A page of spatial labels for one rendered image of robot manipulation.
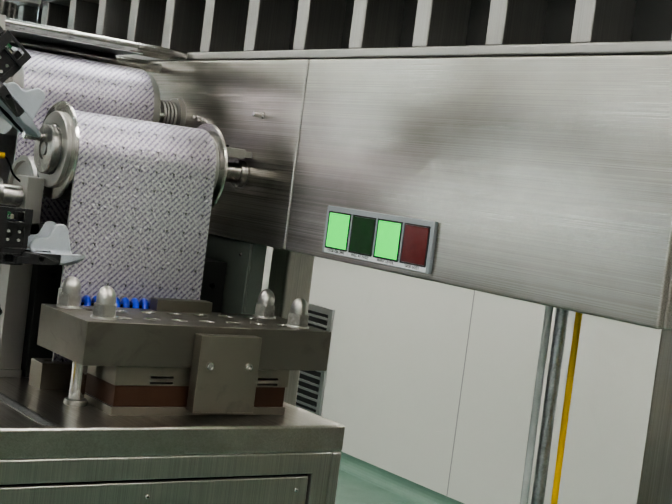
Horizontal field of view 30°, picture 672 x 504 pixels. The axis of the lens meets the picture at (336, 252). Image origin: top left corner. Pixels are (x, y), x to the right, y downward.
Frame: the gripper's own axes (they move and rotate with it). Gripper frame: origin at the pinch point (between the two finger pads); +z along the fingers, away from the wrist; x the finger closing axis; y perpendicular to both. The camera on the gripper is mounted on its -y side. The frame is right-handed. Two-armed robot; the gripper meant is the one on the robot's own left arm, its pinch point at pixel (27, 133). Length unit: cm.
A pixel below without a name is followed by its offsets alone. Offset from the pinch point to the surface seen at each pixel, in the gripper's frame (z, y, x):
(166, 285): 30.2, -1.8, -7.5
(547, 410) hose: 58, 11, -63
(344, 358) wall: 259, 111, 276
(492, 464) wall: 273, 94, 171
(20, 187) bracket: 5.5, -6.1, 1.3
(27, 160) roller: 5.7, -0.7, 8.9
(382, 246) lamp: 34, 16, -42
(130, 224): 18.8, 0.4, -7.5
